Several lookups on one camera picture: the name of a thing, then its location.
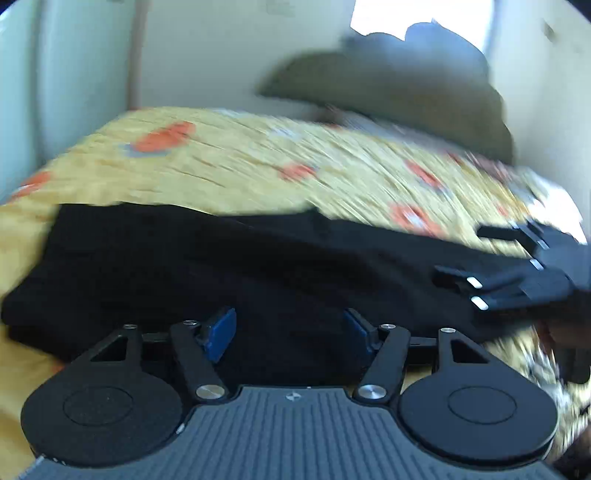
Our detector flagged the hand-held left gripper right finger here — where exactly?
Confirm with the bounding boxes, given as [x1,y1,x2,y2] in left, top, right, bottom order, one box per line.
[344,307,496,408]

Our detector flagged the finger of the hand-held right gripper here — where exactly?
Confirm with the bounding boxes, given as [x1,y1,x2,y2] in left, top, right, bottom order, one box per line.
[477,220,546,256]
[433,264,536,312]

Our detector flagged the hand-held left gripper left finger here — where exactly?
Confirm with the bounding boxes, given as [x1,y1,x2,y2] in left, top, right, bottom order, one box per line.
[69,306,238,403]

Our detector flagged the black pants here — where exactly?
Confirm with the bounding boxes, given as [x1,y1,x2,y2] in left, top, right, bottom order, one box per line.
[2,203,543,376]

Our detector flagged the yellow carrot print blanket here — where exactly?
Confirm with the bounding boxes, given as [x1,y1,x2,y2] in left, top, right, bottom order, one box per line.
[0,106,591,480]

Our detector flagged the green padded headboard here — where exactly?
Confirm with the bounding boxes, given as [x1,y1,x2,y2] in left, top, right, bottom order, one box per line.
[257,21,516,164]

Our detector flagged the window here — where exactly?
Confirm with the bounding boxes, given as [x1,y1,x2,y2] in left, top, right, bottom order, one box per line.
[349,0,495,52]

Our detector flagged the white wardrobe door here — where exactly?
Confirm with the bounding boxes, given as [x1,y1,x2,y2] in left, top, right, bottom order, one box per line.
[0,0,139,204]

